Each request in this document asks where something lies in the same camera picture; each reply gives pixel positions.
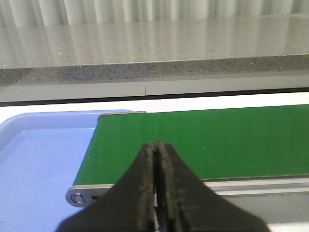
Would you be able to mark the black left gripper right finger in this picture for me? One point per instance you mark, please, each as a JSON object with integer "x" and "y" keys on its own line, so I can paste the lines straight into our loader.
{"x": 186, "y": 204}

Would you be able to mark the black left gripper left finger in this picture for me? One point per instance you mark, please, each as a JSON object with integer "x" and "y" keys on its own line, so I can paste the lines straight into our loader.
{"x": 127, "y": 207}

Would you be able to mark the green conveyor belt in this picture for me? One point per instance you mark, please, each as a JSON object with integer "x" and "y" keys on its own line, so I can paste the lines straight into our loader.
{"x": 237, "y": 151}

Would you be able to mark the blue plastic tray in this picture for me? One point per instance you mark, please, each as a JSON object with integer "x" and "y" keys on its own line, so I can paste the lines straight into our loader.
{"x": 40, "y": 154}

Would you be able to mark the grey stone counter ledge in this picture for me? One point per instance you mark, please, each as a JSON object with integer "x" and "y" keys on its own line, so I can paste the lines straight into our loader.
{"x": 154, "y": 58}

